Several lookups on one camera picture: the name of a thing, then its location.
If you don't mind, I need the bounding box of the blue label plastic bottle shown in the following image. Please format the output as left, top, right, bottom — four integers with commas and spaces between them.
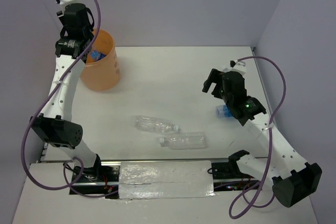
215, 105, 232, 119

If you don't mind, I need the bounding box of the crushed clear bottle blue cap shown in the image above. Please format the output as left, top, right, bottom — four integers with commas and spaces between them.
89, 49, 106, 62

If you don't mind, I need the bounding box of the clear bottle white cap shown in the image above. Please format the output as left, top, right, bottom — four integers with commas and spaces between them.
159, 132, 207, 151

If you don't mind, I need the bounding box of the clear plastic bottle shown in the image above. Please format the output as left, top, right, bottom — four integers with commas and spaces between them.
134, 115, 180, 134

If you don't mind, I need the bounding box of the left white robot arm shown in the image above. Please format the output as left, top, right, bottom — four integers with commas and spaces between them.
32, 3, 103, 182

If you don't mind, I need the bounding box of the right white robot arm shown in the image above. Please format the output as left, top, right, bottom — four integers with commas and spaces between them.
202, 69, 322, 208

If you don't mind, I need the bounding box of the orange plastic bin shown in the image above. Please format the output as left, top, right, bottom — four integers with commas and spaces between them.
80, 29, 121, 91

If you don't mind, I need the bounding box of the silver tape sheet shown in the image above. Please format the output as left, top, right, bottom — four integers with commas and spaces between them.
118, 161, 215, 199

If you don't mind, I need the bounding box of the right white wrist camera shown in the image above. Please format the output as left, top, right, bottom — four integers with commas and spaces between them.
223, 60, 246, 76

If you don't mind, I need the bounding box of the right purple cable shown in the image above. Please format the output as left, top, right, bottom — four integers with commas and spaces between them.
229, 56, 286, 220

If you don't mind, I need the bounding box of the purple cable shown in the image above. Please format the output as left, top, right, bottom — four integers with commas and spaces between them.
229, 56, 286, 220
22, 0, 119, 199

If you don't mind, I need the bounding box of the black metal base rail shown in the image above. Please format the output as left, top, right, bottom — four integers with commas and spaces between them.
69, 160, 258, 199

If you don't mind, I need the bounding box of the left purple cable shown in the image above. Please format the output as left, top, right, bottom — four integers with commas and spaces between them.
22, 0, 119, 199

